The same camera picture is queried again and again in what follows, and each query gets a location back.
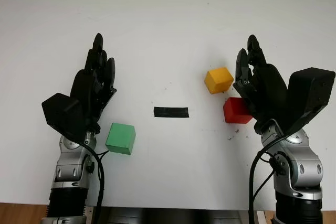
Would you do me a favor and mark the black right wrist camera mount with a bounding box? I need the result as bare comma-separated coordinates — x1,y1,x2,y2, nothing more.
285,68,336,133

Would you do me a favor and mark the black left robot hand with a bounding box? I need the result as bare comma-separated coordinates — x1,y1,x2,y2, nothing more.
69,33,118,134

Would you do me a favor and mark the green wooden block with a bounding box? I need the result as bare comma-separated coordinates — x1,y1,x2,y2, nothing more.
105,122,137,156

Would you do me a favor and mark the red wooden block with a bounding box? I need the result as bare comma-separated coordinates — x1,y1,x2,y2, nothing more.
223,97,253,124

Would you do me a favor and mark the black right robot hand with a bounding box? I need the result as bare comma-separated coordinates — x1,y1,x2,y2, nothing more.
233,34,290,131

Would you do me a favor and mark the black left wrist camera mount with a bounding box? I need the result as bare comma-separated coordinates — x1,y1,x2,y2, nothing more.
41,93,88,141

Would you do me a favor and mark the black tape strip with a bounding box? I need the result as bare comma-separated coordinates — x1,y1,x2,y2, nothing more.
153,106,190,119

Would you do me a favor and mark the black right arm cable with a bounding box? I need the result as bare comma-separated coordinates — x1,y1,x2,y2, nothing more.
247,150,279,224

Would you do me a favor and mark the dark robot torso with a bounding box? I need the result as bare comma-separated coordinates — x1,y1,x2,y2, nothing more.
101,207,249,224

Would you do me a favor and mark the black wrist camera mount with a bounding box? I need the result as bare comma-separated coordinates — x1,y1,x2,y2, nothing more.
41,93,88,141
285,68,336,133

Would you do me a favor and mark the yellow wooden block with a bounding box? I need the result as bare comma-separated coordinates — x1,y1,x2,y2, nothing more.
204,67,234,95

